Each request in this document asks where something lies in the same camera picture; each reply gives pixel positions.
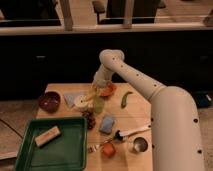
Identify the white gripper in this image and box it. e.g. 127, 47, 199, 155
93, 66, 111, 87

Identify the yellow banana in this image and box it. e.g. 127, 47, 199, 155
85, 88, 98, 101

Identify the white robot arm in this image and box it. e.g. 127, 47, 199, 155
94, 49, 205, 171

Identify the green cup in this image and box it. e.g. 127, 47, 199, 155
93, 96, 105, 113

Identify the metal cup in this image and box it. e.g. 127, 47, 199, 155
133, 137, 148, 153

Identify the orange bowl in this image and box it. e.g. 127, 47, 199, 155
100, 83, 116, 97

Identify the green chili pepper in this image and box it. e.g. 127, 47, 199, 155
121, 91, 133, 109

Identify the grey cloth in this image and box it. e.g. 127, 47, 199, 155
63, 92, 84, 108

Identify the brown grape bunch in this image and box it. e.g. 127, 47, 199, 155
82, 111, 96, 130

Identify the blue sponge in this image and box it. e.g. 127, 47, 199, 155
99, 115, 115, 134

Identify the dark red bowl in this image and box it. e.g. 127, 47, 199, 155
38, 91, 61, 113

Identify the orange cube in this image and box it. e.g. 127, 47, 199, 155
102, 143, 116, 158

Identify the wooden block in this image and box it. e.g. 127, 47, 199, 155
35, 126, 61, 147

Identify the green plastic tray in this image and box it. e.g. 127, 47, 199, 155
14, 117, 87, 171

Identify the blue black device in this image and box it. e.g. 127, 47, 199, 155
195, 93, 212, 108

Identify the white handled brush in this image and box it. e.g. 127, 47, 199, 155
114, 125, 151, 141

